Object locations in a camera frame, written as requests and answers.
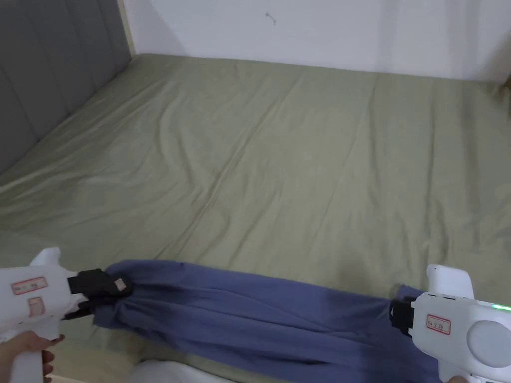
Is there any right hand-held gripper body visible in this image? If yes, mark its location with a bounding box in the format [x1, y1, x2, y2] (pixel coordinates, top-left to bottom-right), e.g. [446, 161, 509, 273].
[398, 263, 511, 383]

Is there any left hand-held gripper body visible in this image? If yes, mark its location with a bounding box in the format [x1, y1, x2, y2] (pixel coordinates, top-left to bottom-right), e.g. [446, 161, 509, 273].
[0, 247, 88, 383]

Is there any dark blue shirt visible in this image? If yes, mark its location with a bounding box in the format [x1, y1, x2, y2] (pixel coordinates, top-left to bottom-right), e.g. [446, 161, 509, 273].
[91, 259, 445, 383]

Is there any person's left hand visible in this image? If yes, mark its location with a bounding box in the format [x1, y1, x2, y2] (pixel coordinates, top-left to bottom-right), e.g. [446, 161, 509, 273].
[0, 331, 66, 381]

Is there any bed with pale green sheet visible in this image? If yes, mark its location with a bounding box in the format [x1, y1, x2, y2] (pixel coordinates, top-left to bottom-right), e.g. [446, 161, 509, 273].
[0, 53, 511, 383]

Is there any grey padded headboard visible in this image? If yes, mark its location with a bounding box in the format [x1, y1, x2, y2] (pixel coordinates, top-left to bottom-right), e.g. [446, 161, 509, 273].
[0, 0, 133, 176]

